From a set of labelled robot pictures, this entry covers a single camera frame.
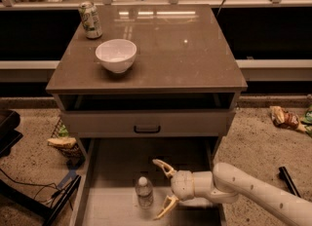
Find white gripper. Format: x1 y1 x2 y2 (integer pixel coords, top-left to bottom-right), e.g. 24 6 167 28
152 159 195 220

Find clear plastic water bottle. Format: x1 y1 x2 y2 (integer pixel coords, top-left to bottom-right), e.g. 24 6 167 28
136 176 153 208

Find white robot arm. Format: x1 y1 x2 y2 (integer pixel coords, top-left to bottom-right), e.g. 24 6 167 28
152 159 312 226

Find open middle drawer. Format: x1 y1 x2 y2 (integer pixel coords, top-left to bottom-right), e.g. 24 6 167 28
70 137 226 226

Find closed top drawer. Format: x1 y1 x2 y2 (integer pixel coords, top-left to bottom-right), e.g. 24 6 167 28
60 110 235 138

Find grey drawer cabinet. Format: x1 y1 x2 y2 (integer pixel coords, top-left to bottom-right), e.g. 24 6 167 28
47 5 247 151

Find blue tape strip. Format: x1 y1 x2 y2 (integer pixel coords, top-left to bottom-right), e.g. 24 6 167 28
58 169 76 189

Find black bar right floor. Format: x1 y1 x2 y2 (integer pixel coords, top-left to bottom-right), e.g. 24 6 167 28
279 167 300 197

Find black stand left floor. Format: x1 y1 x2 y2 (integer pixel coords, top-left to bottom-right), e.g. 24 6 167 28
0 175 81 226

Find brown snack bag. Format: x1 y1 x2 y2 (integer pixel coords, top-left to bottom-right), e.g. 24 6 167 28
270 106 306 132

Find white ceramic bowl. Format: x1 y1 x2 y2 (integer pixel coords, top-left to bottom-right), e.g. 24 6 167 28
96 39 137 73

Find green snack bag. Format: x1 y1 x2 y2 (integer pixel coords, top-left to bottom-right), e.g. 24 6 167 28
300 105 312 137

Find black chair base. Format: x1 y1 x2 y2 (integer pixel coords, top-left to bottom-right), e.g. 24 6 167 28
0 110 22 157

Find green white soda can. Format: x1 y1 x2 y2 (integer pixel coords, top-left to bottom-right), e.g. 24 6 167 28
78 1 102 39

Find black drawer handle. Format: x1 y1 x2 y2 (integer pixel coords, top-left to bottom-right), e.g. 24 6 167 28
134 125 161 133

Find black cable on floor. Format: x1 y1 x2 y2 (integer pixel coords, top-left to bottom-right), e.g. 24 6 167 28
0 168 74 209

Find wire basket with snacks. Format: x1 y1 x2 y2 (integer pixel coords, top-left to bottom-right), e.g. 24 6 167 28
47 119 83 158

